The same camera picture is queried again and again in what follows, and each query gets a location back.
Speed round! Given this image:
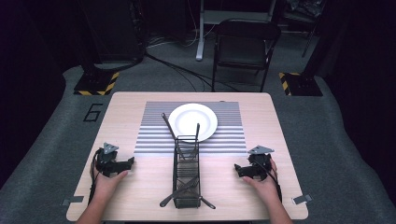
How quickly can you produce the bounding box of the person's right hand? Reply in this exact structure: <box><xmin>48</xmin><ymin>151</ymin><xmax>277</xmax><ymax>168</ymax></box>
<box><xmin>242</xmin><ymin>158</ymin><xmax>282</xmax><ymax>203</ymax></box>

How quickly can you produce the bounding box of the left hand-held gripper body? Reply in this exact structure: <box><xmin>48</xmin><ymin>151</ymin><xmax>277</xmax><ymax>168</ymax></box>
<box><xmin>92</xmin><ymin>142</ymin><xmax>131</xmax><ymax>178</ymax></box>

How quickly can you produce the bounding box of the person's left hand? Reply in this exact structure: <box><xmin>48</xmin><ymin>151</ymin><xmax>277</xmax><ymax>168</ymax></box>
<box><xmin>92</xmin><ymin>169</ymin><xmax>130</xmax><ymax>203</ymax></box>

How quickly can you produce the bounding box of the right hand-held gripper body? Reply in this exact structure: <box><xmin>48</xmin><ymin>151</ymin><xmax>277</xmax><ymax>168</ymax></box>
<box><xmin>247</xmin><ymin>145</ymin><xmax>276</xmax><ymax>182</ymax></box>

